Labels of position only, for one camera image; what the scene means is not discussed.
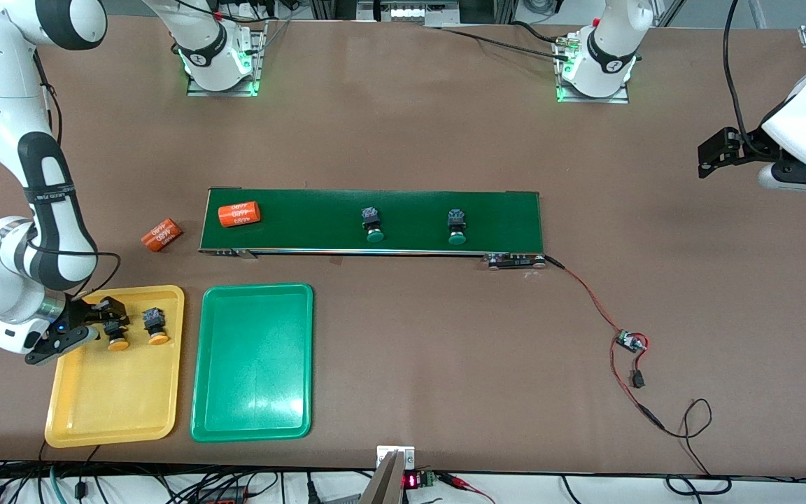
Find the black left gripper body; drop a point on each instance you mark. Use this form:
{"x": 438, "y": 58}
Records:
{"x": 744, "y": 144}

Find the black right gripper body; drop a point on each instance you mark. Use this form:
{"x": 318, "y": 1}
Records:
{"x": 80, "y": 314}

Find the yellow push button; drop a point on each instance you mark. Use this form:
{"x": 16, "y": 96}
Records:
{"x": 118, "y": 344}
{"x": 158, "y": 339}

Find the green push button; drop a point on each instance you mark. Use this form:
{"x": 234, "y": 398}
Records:
{"x": 457, "y": 239}
{"x": 374, "y": 236}

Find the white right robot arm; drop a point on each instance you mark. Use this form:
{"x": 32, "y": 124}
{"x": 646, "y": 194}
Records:
{"x": 46, "y": 210}

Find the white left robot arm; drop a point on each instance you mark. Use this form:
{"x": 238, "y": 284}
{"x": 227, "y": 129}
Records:
{"x": 609, "y": 49}

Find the yellow plastic tray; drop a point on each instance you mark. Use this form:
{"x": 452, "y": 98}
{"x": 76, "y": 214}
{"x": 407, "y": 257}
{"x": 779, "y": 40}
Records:
{"x": 116, "y": 399}

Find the green plastic tray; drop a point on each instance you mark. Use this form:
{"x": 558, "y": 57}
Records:
{"x": 252, "y": 364}

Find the green conveyor belt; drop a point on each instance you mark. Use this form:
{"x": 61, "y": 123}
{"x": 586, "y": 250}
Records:
{"x": 305, "y": 220}

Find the small black circuit board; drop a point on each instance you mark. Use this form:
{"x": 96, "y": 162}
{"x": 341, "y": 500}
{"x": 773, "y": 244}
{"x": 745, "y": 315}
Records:
{"x": 630, "y": 341}

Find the black plug connector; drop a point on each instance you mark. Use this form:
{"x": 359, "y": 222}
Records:
{"x": 637, "y": 380}

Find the grey lit control box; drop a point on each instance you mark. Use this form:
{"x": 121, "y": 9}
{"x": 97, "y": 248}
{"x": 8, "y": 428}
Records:
{"x": 410, "y": 12}

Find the red digit display module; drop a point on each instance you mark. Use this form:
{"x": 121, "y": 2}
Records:
{"x": 411, "y": 481}

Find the red test lead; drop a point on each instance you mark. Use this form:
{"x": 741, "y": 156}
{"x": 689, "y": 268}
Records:
{"x": 460, "y": 482}

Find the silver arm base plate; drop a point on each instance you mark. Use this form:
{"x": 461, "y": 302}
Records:
{"x": 620, "y": 99}
{"x": 200, "y": 91}

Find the grey metal camera mast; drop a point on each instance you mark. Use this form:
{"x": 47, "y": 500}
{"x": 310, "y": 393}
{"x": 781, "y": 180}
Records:
{"x": 383, "y": 483}

